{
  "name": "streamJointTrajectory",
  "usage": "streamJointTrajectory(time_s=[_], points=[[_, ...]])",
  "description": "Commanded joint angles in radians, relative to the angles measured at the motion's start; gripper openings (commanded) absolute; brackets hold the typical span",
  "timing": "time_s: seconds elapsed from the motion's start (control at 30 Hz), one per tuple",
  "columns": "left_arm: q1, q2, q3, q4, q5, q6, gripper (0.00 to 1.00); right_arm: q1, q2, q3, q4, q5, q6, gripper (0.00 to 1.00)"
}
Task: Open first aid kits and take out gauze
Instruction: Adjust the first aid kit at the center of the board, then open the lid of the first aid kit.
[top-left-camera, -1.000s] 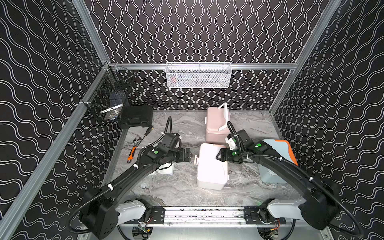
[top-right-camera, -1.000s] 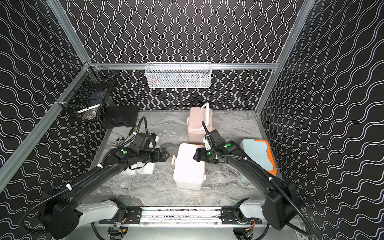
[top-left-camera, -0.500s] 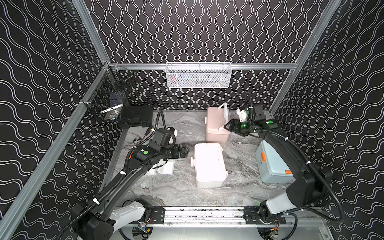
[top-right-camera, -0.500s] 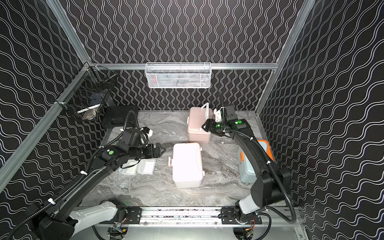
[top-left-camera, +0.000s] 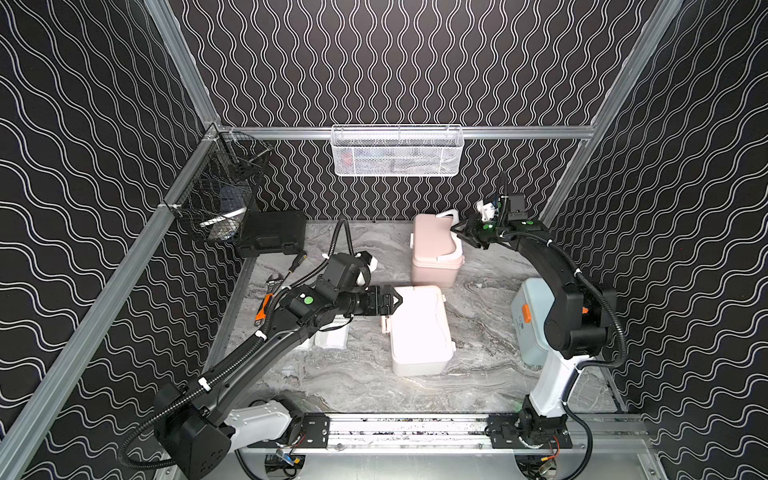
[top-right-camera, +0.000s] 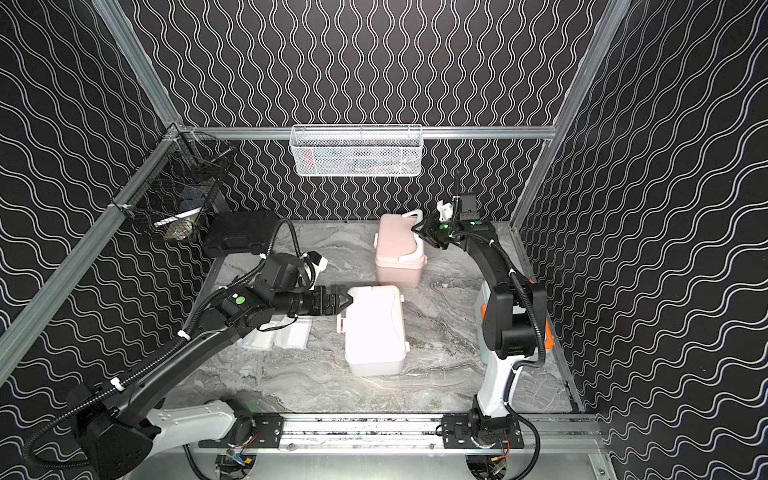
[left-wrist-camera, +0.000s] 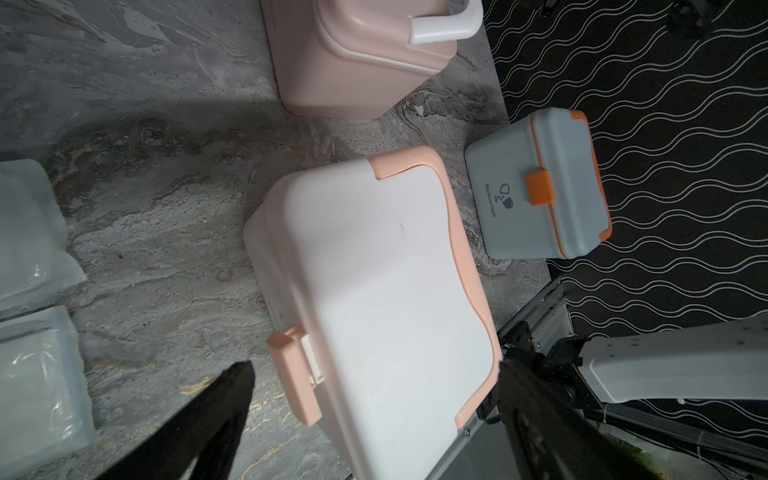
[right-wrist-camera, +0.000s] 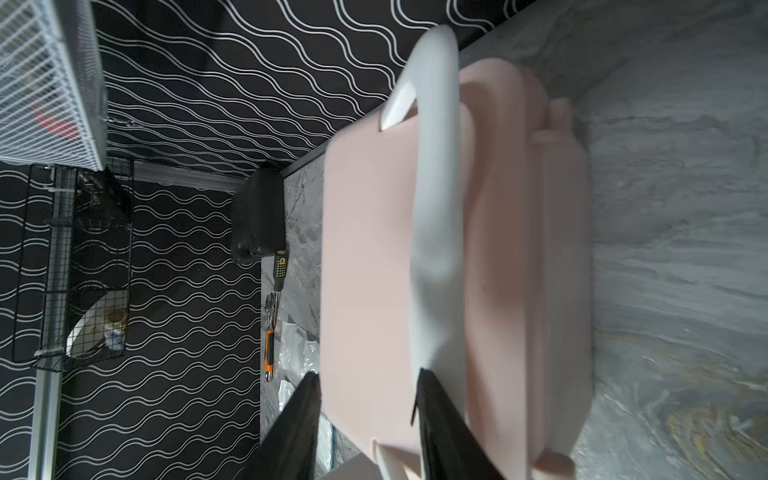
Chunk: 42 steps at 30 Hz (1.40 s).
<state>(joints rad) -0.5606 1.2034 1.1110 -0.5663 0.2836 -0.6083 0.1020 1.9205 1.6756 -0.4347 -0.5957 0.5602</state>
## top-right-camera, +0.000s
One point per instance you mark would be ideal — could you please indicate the white gauze packet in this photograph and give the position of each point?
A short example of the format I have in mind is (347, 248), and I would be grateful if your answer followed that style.
(293, 334)
(256, 340)

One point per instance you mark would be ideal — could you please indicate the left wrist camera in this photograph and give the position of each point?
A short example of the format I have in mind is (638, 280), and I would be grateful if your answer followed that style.
(287, 272)

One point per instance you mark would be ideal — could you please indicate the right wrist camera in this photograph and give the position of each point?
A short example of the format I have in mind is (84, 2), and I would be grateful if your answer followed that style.
(461, 207)

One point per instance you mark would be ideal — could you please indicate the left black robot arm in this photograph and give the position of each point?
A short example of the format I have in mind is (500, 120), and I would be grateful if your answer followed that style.
(111, 423)

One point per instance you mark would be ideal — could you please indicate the white wire wall basket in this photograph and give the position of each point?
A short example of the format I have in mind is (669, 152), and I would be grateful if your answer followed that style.
(357, 150)

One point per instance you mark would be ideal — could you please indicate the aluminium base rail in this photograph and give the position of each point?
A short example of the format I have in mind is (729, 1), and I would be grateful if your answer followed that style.
(369, 434)

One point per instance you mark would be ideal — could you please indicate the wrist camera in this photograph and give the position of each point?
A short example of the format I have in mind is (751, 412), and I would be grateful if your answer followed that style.
(461, 207)
(287, 272)

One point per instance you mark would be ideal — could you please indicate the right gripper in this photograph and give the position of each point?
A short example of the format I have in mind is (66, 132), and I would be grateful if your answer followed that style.
(427, 231)

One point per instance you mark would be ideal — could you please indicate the black plastic tool case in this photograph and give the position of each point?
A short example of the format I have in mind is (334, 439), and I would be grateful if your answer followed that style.
(240, 232)

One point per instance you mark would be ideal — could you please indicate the white first aid box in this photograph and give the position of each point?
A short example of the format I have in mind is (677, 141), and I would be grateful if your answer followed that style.
(373, 327)

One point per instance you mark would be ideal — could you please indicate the light blue first aid box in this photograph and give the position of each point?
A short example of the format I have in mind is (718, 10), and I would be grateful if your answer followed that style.
(503, 325)

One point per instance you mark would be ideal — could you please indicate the pink first aid box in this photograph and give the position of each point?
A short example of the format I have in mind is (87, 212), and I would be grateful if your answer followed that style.
(400, 255)

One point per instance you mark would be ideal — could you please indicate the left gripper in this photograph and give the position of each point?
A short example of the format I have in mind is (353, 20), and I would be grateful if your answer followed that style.
(323, 301)

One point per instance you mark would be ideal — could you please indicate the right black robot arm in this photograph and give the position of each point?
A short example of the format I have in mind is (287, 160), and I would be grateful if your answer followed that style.
(492, 413)

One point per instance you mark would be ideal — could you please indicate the black wire wall basket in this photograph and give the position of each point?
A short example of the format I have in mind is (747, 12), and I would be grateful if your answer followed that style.
(176, 200)

